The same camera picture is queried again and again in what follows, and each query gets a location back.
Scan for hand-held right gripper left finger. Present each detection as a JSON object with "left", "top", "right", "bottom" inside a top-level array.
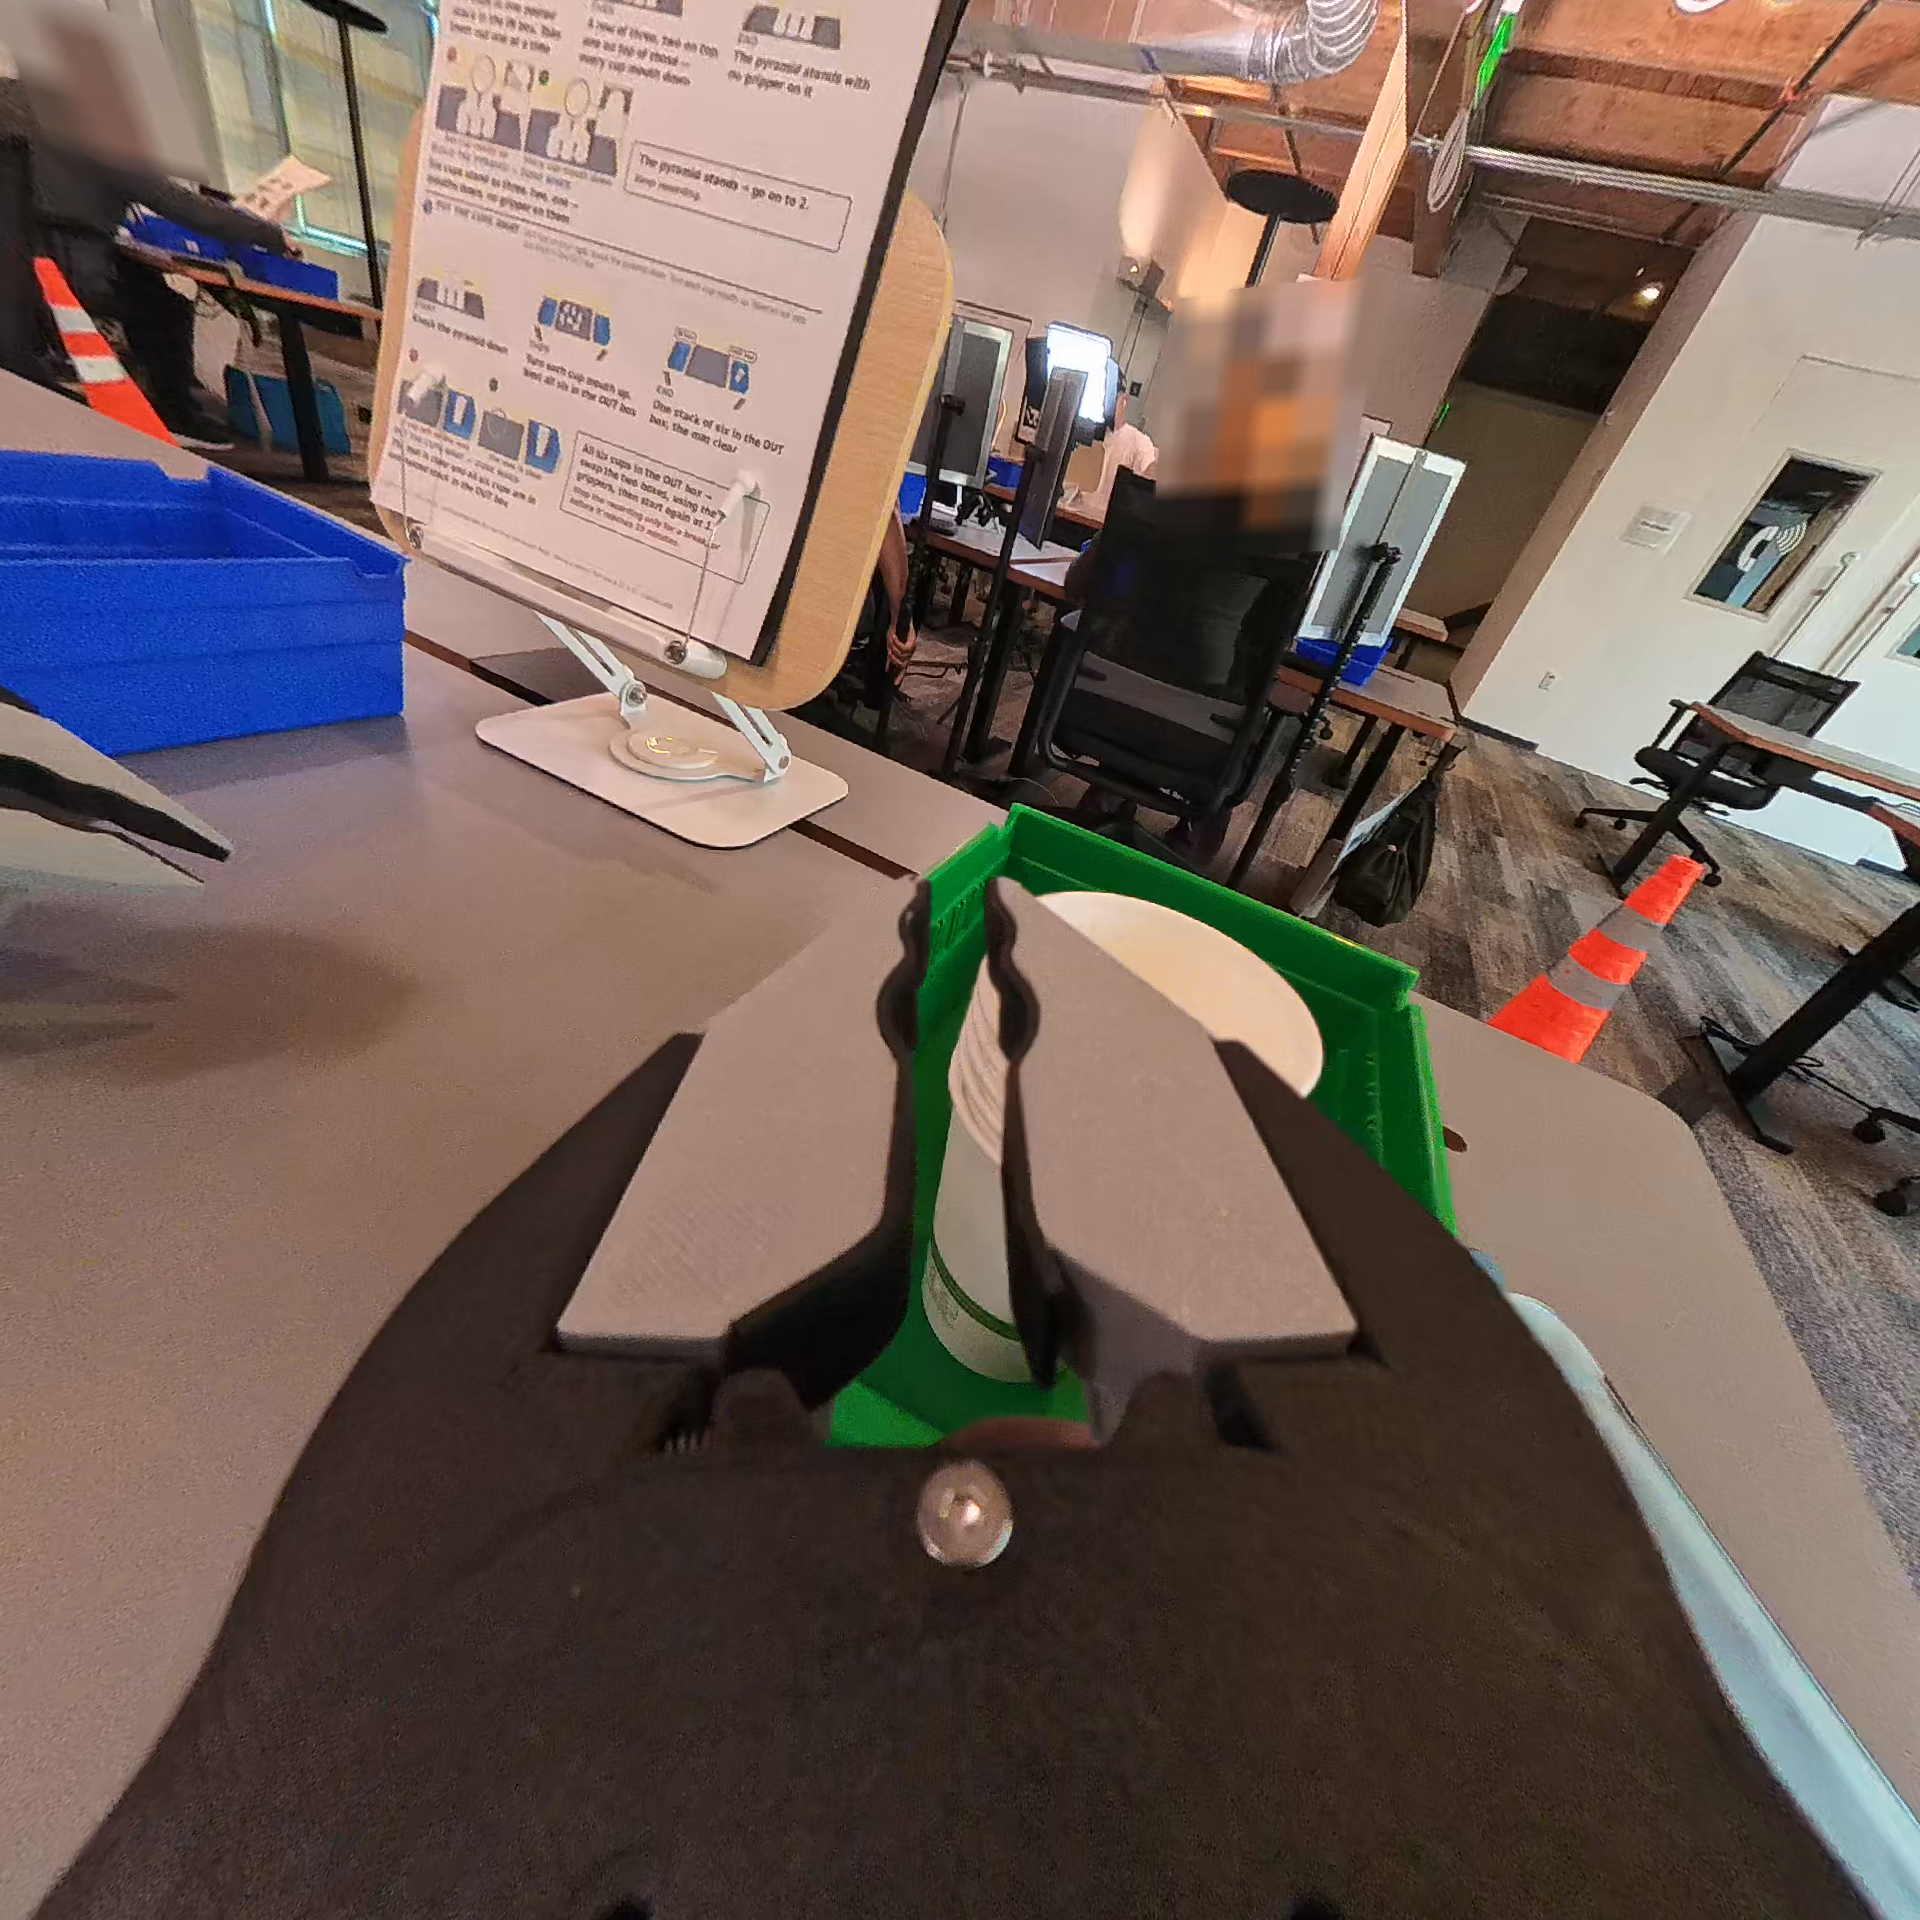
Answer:
[{"left": 553, "top": 877, "right": 934, "bottom": 1410}]

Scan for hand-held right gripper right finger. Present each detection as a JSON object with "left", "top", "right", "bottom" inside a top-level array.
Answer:
[{"left": 982, "top": 877, "right": 1362, "bottom": 1436}]

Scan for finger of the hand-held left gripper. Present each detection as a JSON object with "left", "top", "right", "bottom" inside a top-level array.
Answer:
[
  {"left": 0, "top": 689, "right": 236, "bottom": 866},
  {"left": 0, "top": 817, "right": 205, "bottom": 908}
]

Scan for blue plastic bin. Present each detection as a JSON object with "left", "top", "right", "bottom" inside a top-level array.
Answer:
[{"left": 0, "top": 448, "right": 412, "bottom": 756}]

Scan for green plastic bin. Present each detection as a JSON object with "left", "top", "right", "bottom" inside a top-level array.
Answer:
[{"left": 822, "top": 802, "right": 1460, "bottom": 1449}]

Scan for black bag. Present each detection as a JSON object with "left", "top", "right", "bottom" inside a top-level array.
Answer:
[{"left": 1334, "top": 771, "right": 1446, "bottom": 930}]

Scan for orange striped traffic cone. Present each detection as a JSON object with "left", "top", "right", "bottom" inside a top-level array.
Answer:
[
  {"left": 1490, "top": 852, "right": 1709, "bottom": 1064},
  {"left": 35, "top": 253, "right": 181, "bottom": 444}
]

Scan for blue floor container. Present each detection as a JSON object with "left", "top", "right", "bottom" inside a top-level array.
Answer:
[{"left": 226, "top": 364, "right": 355, "bottom": 453}]

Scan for brown desk black legs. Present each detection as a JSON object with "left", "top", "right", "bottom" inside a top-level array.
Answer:
[
  {"left": 1607, "top": 696, "right": 1920, "bottom": 886},
  {"left": 1702, "top": 802, "right": 1920, "bottom": 1157},
  {"left": 120, "top": 241, "right": 385, "bottom": 484},
  {"left": 906, "top": 510, "right": 1460, "bottom": 886}
]

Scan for black office chair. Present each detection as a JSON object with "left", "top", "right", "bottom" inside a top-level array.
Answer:
[
  {"left": 1576, "top": 646, "right": 1865, "bottom": 842},
  {"left": 1038, "top": 472, "right": 1327, "bottom": 842}
]

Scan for black floor lamp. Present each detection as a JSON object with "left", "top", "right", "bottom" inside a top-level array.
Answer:
[
  {"left": 1228, "top": 170, "right": 1341, "bottom": 295},
  {"left": 299, "top": 0, "right": 397, "bottom": 309}
]

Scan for printed instruction sheet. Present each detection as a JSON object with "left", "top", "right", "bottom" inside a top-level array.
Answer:
[{"left": 372, "top": 0, "right": 963, "bottom": 664}]

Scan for white framed panel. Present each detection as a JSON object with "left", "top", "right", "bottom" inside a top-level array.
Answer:
[{"left": 1297, "top": 435, "right": 1467, "bottom": 646}]

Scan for instruction sheet on stand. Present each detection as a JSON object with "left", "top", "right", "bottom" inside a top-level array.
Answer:
[{"left": 368, "top": 0, "right": 959, "bottom": 852}]

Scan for silver air duct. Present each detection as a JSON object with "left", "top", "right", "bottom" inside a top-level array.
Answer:
[{"left": 959, "top": 0, "right": 1388, "bottom": 92}]

